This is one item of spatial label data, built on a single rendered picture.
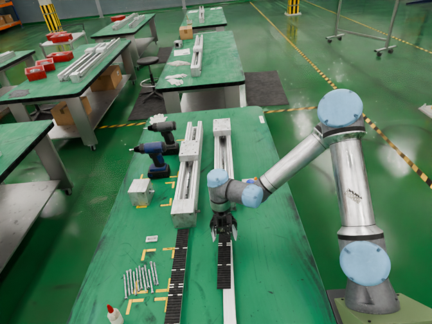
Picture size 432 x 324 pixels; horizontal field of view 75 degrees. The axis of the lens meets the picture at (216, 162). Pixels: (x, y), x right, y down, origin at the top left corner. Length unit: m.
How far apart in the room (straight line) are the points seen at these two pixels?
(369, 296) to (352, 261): 0.19
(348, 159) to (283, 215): 0.58
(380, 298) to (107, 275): 0.96
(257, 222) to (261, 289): 0.32
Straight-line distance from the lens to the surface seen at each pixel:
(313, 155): 1.03
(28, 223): 2.72
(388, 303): 1.03
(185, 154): 1.58
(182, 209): 1.29
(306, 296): 1.14
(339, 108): 0.87
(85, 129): 3.64
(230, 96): 3.05
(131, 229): 1.41
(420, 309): 1.09
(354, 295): 1.03
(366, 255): 0.85
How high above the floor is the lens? 1.76
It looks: 35 degrees down
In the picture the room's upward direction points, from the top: 7 degrees counter-clockwise
